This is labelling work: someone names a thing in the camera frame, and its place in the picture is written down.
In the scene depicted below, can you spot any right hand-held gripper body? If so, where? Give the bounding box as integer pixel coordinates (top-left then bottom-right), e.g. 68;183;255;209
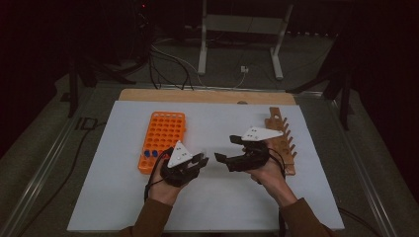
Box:
227;126;285;173

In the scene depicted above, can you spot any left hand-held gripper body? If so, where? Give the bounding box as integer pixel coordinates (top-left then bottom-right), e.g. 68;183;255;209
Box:
160;140;203;188

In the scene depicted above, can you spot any wooden test tube rack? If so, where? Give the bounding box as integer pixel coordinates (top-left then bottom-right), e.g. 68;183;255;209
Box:
264;107;298;176

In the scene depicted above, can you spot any orange plastic test tube rack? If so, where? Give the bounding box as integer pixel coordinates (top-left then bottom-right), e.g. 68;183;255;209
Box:
137;111;187;176

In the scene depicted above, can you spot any person's left hand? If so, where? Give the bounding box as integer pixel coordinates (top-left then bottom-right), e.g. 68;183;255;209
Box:
147;167;188;207

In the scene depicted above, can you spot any person's right hand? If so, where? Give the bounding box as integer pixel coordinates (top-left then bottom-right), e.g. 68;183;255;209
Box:
246;148;292;199

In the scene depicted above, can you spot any white board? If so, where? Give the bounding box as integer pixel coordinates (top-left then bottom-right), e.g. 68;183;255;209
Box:
66;100;345;233

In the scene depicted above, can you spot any black tripod stand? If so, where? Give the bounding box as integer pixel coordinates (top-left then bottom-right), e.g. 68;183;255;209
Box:
66;48;136;119
286;42;356;131

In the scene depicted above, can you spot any dark equipment tower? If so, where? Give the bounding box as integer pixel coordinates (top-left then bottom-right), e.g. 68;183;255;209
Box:
131;0;156;67

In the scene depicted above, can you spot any right hand-held gripper cable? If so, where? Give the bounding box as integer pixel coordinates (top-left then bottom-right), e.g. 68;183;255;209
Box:
267;147;380;237

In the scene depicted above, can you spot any hand-held gripper cable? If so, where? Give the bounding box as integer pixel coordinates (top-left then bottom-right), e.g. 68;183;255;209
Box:
267;147;380;237
143;146;174;203

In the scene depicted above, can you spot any left hand-held gripper cable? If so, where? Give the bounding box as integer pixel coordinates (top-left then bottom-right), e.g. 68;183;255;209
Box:
143;146;174;203

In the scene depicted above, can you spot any aluminium cross rail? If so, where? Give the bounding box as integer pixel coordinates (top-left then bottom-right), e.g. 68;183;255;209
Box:
95;82;330;99

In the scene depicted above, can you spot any white plug cable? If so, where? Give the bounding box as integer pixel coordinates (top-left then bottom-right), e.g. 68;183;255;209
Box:
230;71;247;90

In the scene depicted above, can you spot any long white floor cable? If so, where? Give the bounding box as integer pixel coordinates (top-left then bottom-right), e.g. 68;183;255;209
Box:
151;43;207;87

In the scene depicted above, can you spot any thin black floor cable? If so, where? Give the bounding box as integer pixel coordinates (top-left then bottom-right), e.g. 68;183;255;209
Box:
18;121;108;237

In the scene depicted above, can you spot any white metal stand frame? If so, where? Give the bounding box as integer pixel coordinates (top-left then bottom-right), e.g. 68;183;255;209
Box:
197;0;294;81

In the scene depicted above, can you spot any aluminium side rail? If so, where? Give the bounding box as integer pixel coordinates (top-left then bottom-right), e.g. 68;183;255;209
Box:
0;87;100;237
327;97;399;237

